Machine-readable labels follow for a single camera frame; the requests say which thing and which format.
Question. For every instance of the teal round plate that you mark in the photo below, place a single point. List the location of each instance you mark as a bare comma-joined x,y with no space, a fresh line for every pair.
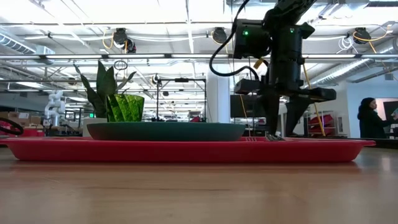
164,132

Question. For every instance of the person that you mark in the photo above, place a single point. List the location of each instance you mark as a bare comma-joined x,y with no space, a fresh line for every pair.
370,124

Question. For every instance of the cardboard boxes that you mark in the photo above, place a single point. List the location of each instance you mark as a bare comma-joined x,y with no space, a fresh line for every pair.
18,116

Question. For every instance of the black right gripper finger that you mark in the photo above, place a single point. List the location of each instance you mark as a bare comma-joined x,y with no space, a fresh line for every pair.
272,105
293,109

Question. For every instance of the white plant pot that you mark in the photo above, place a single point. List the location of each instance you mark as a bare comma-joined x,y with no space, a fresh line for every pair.
93,120

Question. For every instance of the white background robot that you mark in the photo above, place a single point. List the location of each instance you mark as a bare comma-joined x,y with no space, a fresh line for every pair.
55,105

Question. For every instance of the red object with black loop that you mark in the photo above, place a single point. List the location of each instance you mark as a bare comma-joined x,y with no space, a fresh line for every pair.
6,131

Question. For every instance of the green snake plant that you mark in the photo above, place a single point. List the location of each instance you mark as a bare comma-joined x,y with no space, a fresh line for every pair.
104,84

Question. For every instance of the silver ceiling duct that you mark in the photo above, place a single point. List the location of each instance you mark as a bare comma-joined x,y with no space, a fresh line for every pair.
18,45
342,73

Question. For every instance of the long ceiling light strip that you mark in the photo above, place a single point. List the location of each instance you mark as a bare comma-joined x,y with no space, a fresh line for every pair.
140,56

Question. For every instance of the red bin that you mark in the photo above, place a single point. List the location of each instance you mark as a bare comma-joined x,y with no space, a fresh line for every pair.
32,133

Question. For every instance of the black monitor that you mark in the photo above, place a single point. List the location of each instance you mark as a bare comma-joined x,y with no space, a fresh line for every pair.
245,107

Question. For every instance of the white building column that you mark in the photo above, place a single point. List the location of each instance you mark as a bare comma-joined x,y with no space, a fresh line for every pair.
217,99

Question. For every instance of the green faceted glass cup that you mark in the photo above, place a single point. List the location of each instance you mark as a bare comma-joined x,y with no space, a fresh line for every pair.
126,109

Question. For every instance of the red plastic tray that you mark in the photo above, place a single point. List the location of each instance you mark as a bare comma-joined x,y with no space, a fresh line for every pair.
186,152

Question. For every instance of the black background rig frame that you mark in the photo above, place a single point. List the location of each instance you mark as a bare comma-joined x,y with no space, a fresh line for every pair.
182,80

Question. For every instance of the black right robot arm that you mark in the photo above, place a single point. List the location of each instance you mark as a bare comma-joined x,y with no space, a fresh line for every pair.
252,40

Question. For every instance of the shelf with red bins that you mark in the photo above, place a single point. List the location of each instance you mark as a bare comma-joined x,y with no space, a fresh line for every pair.
329,123

